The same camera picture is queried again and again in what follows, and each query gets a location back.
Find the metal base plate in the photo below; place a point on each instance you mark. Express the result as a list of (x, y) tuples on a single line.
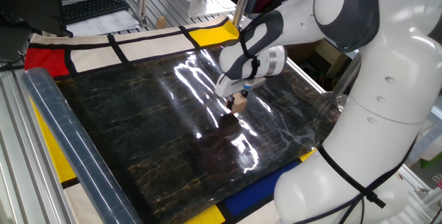
[(221, 4)]

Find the white paper sheets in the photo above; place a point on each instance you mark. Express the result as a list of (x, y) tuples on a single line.
[(103, 25)]

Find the green plastic object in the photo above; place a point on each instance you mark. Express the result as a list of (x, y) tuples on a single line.
[(431, 161)]

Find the silver wrist camera blue end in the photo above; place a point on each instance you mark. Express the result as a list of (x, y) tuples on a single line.
[(255, 83)]

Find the colour block patterned cloth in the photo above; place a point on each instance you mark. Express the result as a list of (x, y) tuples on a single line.
[(155, 46)]

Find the large black monitor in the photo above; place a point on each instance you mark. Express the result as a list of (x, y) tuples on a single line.
[(31, 2)]

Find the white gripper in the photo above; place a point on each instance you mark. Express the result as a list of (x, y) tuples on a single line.
[(226, 87)]

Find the black marble pattern sheet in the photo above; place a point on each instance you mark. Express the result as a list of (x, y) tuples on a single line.
[(155, 120)]

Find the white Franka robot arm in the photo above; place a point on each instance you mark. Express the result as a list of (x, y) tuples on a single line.
[(380, 79)]

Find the small wooden cube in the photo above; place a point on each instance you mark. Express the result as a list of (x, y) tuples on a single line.
[(239, 103)]

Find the brown cardboard box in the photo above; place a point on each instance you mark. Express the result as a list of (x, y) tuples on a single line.
[(328, 61)]

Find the black keyboard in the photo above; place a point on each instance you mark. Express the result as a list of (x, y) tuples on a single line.
[(93, 8)]

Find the small tan wooden piece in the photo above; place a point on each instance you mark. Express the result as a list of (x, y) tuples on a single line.
[(161, 23)]

